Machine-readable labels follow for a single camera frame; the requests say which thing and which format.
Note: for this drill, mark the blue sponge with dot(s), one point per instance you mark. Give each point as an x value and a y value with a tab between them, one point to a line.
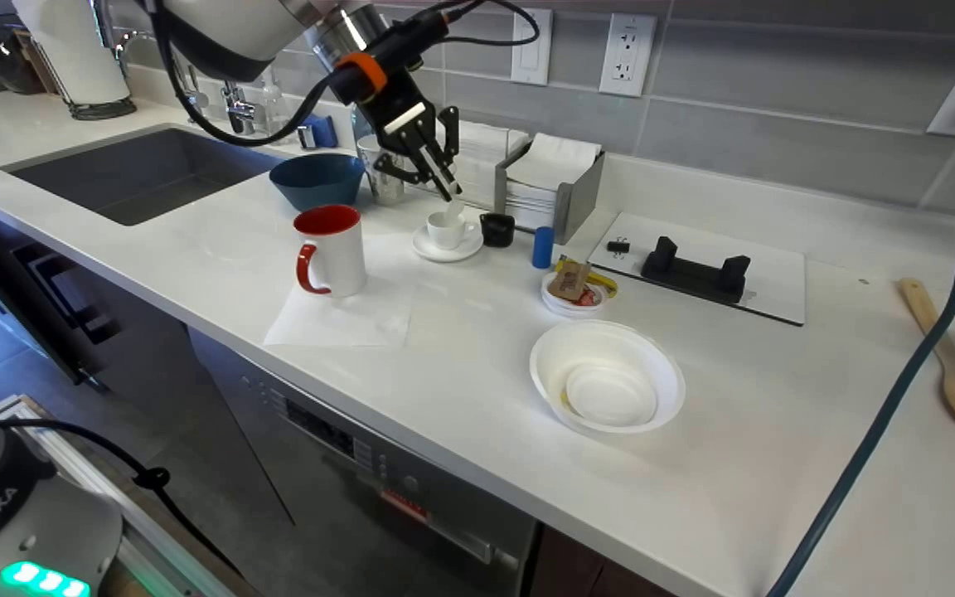
323	132

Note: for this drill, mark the white mug red inside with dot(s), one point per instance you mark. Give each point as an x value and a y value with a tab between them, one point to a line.
332	253

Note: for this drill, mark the white roll on gray base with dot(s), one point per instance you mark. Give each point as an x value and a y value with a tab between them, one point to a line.
74	53

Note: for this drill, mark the metal napkin holder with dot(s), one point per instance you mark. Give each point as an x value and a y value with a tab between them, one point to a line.
579	203

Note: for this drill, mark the robot base green light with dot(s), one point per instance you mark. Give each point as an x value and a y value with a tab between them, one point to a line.
13	518

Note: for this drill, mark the stainless dishwasher front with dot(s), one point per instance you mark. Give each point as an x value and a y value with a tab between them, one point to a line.
390	500

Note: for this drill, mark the small blue cylinder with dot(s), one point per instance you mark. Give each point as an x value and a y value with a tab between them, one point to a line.
542	249

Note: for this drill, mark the small black cap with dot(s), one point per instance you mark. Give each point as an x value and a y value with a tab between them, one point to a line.
498	231

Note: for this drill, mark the cream plastic spoon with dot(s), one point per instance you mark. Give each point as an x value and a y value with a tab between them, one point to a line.
453	215

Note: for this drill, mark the large white bowl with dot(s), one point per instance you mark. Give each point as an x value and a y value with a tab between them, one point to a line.
612	384

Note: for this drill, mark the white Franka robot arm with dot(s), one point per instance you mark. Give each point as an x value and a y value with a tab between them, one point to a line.
232	35

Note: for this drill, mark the small white cup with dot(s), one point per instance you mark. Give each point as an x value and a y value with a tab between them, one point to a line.
444	231

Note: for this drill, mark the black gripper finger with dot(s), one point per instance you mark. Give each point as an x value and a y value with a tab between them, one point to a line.
431	166
453	138

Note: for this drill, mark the small dish with packets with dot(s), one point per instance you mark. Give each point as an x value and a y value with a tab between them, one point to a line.
570	294

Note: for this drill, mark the black clamp object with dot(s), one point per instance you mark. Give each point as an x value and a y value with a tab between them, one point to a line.
694	271

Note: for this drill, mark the stainless steel sink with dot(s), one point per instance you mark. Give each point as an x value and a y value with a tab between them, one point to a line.
146	170

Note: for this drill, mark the clear pump soap dispenser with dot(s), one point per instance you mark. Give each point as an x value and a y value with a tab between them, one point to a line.
281	117

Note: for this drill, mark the folded white napkin stack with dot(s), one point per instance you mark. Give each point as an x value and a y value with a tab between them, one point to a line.
547	166

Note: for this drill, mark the small white saucer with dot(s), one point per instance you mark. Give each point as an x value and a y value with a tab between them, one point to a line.
449	253

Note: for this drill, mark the white flat board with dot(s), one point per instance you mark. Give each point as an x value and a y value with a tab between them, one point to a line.
778	283

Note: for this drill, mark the silver faucet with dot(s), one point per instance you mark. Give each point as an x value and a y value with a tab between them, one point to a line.
236	112

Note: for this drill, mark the tiny black block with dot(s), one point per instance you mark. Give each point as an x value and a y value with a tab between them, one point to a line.
617	248

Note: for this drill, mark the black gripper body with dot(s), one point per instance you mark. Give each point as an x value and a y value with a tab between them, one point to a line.
413	112

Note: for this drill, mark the blue bowl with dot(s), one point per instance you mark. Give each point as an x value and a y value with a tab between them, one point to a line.
317	183

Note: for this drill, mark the white wall switch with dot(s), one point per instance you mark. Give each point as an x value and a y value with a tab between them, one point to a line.
530	62

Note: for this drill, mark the patterned paper cup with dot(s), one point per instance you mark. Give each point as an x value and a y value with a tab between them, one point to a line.
390	190

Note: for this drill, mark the white wall outlet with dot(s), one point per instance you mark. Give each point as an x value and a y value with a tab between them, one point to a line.
629	53

